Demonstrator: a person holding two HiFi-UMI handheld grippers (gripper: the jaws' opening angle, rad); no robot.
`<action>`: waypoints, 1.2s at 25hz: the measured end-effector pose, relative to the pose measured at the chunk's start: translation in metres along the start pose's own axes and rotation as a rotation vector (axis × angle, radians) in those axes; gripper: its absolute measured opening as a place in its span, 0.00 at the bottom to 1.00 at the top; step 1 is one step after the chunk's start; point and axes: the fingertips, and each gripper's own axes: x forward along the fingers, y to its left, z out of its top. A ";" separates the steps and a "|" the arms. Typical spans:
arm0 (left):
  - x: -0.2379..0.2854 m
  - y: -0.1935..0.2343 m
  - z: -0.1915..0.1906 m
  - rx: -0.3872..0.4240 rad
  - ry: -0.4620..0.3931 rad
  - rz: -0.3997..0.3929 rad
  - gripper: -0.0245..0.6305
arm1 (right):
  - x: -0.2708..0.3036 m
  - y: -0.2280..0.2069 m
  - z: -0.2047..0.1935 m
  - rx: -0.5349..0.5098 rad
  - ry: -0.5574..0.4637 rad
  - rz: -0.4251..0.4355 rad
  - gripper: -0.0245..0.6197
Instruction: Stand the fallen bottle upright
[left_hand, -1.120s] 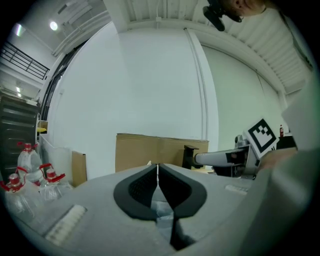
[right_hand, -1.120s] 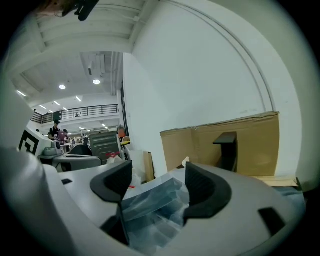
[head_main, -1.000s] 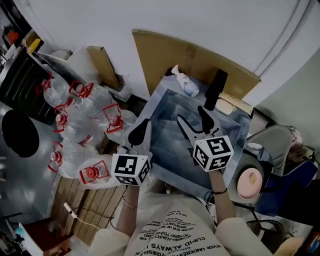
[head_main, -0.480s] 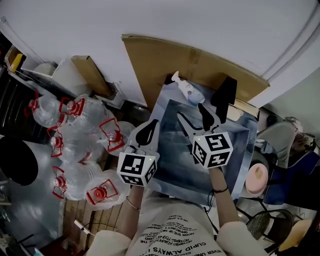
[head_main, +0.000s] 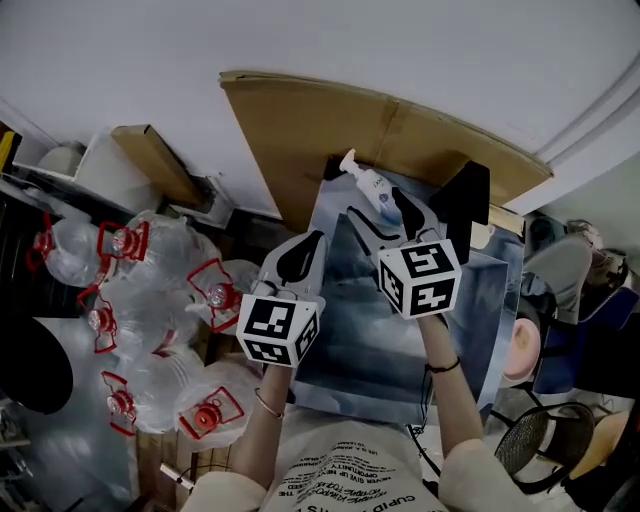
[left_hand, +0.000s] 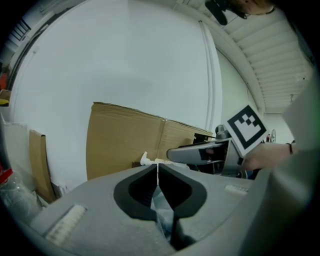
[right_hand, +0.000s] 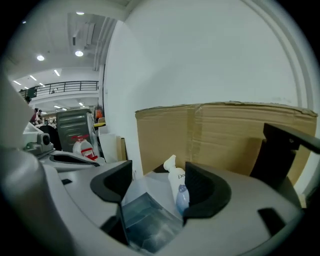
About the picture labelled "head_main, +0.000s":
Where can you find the pink basin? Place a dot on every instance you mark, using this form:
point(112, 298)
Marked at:
point(522, 350)

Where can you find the narrow cardboard box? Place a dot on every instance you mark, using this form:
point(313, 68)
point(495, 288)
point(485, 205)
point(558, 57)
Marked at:
point(155, 160)

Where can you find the crumpled fabric bundle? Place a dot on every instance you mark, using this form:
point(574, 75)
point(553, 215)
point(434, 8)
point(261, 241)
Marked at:
point(605, 260)

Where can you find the blue-grey marbled sink cabinet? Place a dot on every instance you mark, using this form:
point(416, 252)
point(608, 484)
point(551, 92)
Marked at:
point(360, 350)

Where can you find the white wall conduit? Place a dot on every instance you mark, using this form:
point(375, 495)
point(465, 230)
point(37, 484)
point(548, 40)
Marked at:
point(600, 120)

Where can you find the black oval disc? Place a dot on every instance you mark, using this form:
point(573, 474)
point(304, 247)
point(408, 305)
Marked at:
point(30, 370)

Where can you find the grey chair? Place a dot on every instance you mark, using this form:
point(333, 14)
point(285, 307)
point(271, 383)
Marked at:
point(565, 275)

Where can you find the white plastic container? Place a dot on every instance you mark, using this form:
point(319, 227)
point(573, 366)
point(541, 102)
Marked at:
point(115, 170)

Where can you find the cluster of clear water jugs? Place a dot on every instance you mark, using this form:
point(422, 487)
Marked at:
point(150, 320)

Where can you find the white power strip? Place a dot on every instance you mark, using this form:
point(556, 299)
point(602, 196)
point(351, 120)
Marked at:
point(177, 476)

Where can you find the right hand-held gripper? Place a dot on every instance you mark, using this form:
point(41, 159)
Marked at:
point(420, 277)

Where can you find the cream printed shirt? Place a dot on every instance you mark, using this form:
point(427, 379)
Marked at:
point(350, 475)

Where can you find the white pump bottle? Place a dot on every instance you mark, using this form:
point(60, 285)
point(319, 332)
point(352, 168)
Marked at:
point(372, 185)

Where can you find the large cardboard sheet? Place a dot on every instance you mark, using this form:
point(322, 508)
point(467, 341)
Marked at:
point(310, 140)

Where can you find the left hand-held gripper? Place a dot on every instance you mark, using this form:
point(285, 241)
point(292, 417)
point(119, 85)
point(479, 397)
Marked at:
point(272, 330)

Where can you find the person's left forearm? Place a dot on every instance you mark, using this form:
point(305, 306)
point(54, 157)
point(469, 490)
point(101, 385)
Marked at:
point(265, 420)

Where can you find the person's right forearm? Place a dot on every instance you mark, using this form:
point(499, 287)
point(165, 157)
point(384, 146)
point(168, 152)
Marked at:
point(450, 390)

